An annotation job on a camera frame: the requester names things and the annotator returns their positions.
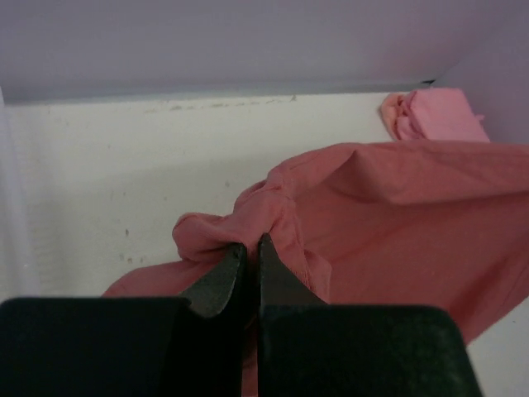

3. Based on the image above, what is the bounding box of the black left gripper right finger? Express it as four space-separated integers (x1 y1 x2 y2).
258 233 326 307

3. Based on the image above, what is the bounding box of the folded pink t shirt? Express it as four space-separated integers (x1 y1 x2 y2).
393 88 489 142

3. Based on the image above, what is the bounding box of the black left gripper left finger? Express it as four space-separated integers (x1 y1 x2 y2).
178 244 247 318

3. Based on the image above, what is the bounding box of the red polo t shirt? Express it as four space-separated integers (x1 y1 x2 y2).
101 140 529 397

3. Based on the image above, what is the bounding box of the folded peach t shirt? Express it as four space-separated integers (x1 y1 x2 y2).
379 93 415 141

